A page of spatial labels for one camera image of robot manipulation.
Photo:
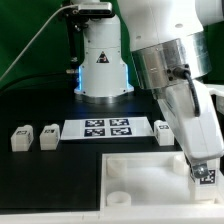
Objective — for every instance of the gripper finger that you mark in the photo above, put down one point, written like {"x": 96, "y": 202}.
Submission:
{"x": 199, "y": 170}

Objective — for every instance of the white square tabletop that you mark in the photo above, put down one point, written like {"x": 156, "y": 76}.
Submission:
{"x": 146, "y": 180}

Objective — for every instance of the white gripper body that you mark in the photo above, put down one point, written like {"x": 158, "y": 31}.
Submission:
{"x": 200, "y": 136}

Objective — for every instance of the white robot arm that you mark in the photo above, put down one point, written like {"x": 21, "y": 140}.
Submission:
{"x": 169, "y": 54}

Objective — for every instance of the grey camera on mount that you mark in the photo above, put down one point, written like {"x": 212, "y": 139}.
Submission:
{"x": 95, "y": 8}

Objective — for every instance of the white sheet with tags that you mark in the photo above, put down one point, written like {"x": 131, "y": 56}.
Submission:
{"x": 106, "y": 128}

